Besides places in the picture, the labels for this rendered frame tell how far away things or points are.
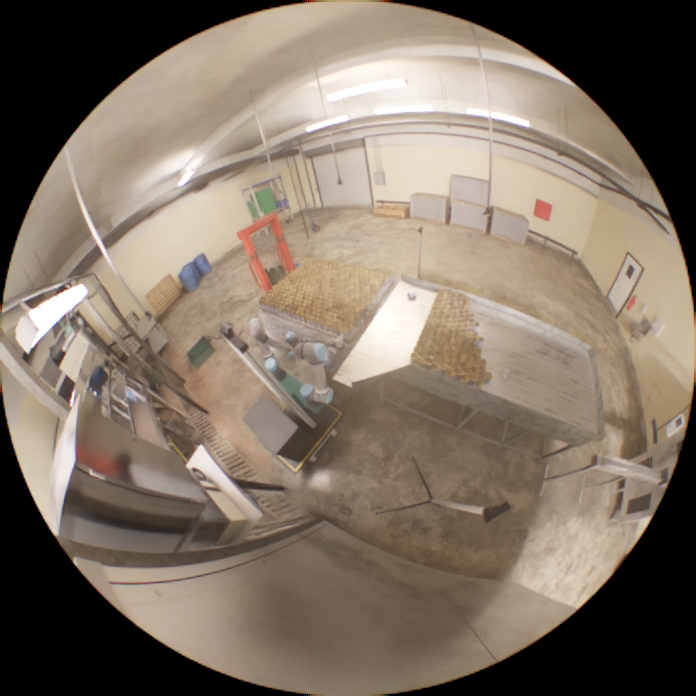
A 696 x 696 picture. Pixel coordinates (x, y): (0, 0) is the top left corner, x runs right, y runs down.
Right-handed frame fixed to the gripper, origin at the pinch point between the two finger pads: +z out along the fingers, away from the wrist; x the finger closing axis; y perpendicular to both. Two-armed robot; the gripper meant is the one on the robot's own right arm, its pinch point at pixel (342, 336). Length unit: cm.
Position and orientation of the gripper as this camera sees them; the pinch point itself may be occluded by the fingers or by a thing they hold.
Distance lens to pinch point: 182.3
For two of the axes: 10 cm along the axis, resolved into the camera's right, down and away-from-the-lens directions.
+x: 8.9, 2.9, -3.7
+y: 1.3, 6.1, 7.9
